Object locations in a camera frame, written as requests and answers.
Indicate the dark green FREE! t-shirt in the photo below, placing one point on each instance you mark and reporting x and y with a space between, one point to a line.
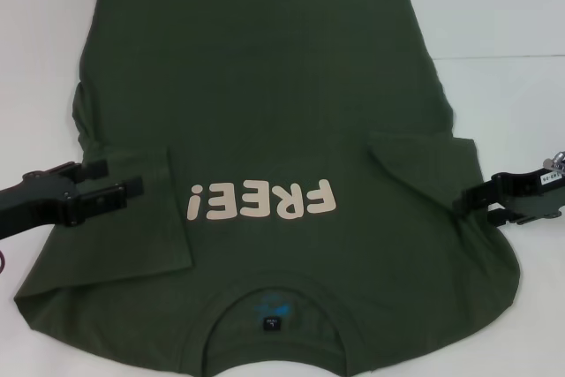
265 107

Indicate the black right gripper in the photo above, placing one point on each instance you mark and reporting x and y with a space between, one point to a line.
521 187

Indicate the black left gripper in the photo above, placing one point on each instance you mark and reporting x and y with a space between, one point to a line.
31 202

